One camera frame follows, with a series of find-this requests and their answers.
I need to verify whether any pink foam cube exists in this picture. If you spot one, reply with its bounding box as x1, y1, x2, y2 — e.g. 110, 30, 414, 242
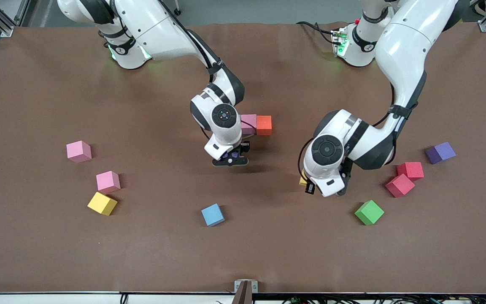
66, 141, 92, 164
241, 114, 257, 136
96, 171, 122, 195

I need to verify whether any green foam cube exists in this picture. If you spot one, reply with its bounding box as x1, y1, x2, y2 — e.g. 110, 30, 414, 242
354, 200, 385, 226

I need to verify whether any orange foam cube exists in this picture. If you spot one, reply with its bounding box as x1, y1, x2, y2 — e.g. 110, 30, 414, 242
256, 115, 273, 136

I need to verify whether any blue foam cube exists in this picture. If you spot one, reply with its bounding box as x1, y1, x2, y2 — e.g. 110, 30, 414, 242
201, 203, 226, 228

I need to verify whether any red foam cube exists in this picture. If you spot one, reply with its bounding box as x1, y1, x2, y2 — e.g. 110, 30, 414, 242
385, 174, 416, 198
397, 162, 425, 181

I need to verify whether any brown table cover sheet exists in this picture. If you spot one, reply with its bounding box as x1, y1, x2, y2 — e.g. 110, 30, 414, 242
0, 22, 486, 294

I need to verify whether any white table edge rail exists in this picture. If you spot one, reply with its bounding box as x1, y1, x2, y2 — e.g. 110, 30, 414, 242
0, 291, 486, 304

